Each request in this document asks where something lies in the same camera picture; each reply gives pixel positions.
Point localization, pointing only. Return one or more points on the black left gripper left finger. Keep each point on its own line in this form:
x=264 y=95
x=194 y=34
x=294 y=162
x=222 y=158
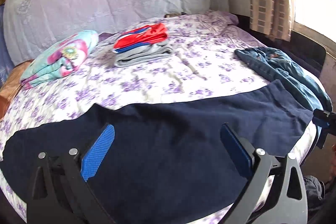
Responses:
x=58 y=191

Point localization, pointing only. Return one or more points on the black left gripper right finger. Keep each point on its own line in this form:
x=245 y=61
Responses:
x=275 y=190

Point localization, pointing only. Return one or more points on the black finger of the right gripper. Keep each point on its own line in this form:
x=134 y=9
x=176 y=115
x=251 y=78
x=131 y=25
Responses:
x=325 y=121

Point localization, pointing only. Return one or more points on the dark navy pants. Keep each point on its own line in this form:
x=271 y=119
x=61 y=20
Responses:
x=167 y=163

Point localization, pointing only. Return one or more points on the blue denim jeans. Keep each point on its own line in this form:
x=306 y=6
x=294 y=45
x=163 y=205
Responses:
x=292 y=92

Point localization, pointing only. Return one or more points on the brown tan pillow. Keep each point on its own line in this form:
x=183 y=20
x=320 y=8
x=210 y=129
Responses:
x=11 y=87

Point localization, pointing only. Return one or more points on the folded teal pink floral quilt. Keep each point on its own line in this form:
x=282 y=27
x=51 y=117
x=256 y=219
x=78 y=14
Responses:
x=60 y=60

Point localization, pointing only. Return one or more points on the blue patterned cloth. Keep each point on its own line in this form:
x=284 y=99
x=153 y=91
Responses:
x=6 y=64

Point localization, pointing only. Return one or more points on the purple floral bedspread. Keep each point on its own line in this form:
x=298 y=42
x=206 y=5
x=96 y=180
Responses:
x=203 y=65

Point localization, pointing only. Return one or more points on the folded grey garment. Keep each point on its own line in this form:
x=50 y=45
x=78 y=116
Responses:
x=143 y=54

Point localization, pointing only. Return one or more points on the folded red blue garment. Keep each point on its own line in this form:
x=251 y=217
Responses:
x=143 y=36

